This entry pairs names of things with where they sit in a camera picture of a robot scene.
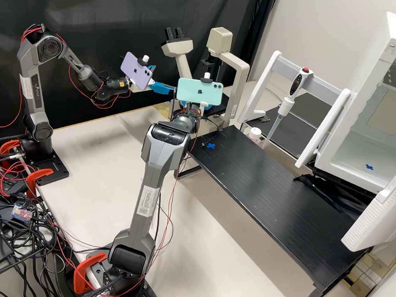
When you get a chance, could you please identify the red clamp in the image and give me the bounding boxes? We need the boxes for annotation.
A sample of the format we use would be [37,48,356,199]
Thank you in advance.
[25,166,55,200]
[0,139,26,178]
[72,250,108,296]

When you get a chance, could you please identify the white incubator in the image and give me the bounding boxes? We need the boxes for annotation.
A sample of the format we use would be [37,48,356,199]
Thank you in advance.
[313,6,396,196]

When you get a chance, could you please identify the cream microscope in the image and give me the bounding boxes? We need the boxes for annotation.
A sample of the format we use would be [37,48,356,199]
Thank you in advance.
[154,22,254,129]

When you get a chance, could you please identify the incubator door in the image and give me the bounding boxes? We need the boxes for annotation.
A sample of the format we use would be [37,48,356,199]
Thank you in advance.
[340,135,396,256]

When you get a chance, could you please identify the small circuit board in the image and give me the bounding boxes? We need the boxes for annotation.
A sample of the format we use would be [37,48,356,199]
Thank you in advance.
[9,203,34,224]

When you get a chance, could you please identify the left wrist camera phone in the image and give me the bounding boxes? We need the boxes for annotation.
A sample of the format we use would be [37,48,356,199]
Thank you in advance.
[119,52,157,91]

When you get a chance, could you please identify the wrist camera phone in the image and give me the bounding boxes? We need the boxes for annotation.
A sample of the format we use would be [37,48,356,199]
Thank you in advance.
[119,52,157,91]
[175,70,225,111]

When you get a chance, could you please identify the black power adapter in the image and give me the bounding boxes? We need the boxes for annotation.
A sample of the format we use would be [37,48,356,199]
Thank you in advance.
[0,166,29,197]

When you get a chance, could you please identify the pipette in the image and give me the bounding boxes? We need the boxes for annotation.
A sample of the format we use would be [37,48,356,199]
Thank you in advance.
[262,63,314,151]

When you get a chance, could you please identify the black platform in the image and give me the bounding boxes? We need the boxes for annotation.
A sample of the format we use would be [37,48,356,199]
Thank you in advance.
[165,120,382,297]
[238,86,342,167]

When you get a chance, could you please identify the white pipette stand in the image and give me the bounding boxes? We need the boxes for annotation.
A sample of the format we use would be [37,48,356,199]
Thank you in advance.
[233,47,355,173]

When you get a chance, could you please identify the white-capped bottle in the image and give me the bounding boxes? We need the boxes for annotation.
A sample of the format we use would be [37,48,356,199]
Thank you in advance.
[248,126,264,143]

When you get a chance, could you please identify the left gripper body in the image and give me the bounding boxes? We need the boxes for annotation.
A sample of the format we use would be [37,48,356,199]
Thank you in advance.
[130,78,157,95]

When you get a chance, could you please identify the right wrist camera phone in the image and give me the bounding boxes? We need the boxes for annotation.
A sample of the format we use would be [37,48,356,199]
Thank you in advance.
[175,70,225,111]

